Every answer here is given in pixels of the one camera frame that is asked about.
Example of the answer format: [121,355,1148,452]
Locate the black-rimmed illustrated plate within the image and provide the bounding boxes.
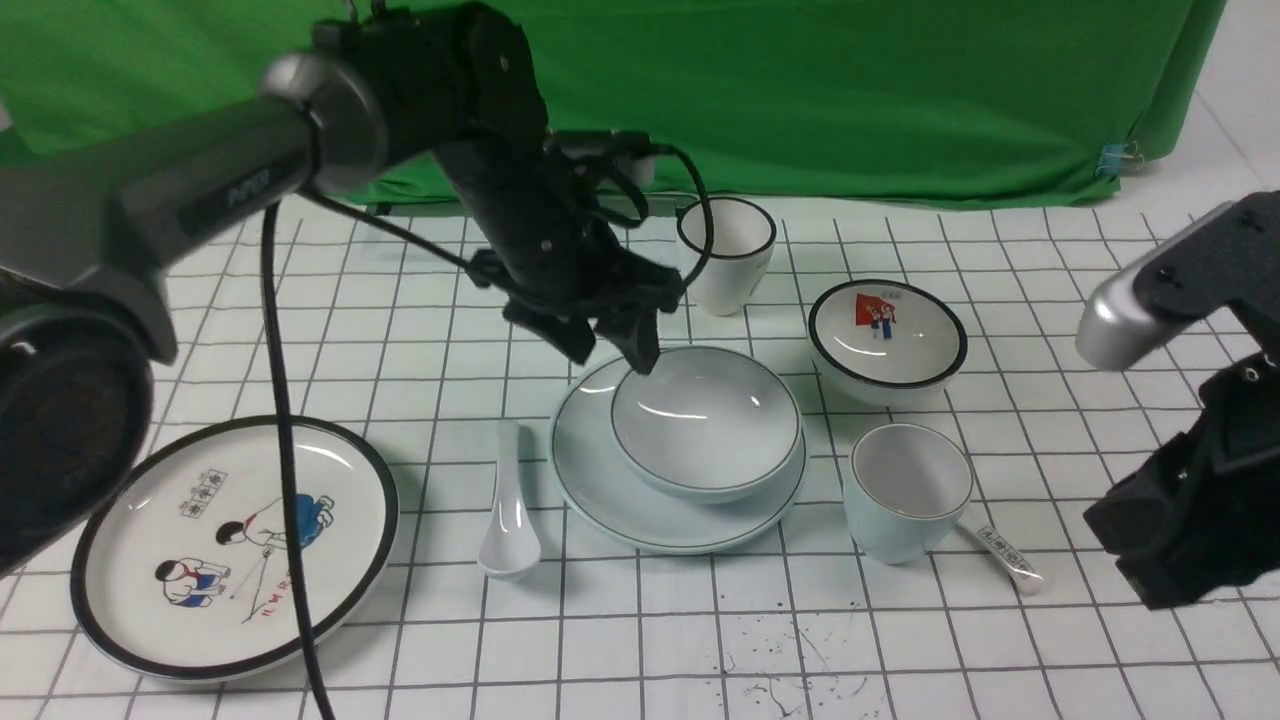
[70,415,399,682]

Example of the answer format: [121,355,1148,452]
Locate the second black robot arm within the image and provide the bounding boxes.
[1075,191,1279,610]

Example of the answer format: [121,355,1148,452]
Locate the white spoon with printed handle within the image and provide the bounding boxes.
[957,518,1046,596]

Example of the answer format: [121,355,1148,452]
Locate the black-rimmed illustrated bowl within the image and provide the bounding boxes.
[806,279,969,407]

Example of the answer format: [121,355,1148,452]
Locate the pale blue bowl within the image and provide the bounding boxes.
[609,346,803,505]

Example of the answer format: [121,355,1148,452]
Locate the pale blue cup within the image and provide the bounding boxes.
[844,423,977,566]

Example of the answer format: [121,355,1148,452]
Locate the pale blue plate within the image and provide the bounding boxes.
[547,357,808,555]

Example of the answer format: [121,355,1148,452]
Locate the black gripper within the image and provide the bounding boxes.
[440,135,686,375]

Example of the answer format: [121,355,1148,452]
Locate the white grid tablecloth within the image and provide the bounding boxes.
[0,208,1280,720]

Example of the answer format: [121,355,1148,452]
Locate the blue binder clip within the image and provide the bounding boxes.
[1094,141,1147,178]

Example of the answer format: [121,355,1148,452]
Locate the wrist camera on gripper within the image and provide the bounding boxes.
[543,129,657,190]

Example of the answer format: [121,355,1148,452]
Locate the plain white ceramic spoon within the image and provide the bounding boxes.
[476,419,541,582]

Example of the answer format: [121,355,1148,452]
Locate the black-rimmed white cup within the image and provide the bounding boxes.
[687,197,778,316]

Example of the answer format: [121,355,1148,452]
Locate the green backdrop cloth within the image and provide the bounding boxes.
[1,1,1224,208]

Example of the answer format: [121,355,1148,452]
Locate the black robot arm with PiPER label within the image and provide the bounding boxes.
[1,1,695,574]

